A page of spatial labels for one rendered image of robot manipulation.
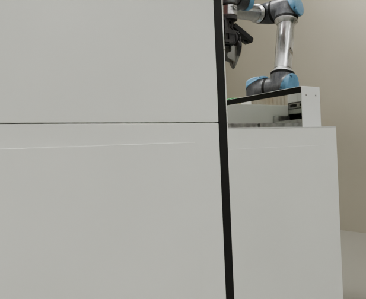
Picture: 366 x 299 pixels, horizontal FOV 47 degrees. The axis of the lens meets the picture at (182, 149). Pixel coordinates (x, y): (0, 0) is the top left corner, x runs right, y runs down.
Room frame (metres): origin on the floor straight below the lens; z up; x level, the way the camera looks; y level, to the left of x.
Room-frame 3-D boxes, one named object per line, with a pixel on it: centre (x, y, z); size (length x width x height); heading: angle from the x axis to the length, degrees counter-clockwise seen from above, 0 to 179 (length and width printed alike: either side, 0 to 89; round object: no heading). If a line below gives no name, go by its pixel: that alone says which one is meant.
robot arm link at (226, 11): (1.74, -0.22, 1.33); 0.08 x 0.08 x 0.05
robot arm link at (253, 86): (2.11, -0.40, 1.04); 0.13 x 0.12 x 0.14; 46
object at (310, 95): (1.65, -0.30, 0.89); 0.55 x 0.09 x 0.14; 33
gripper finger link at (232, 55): (1.73, -0.22, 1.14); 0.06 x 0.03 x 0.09; 123
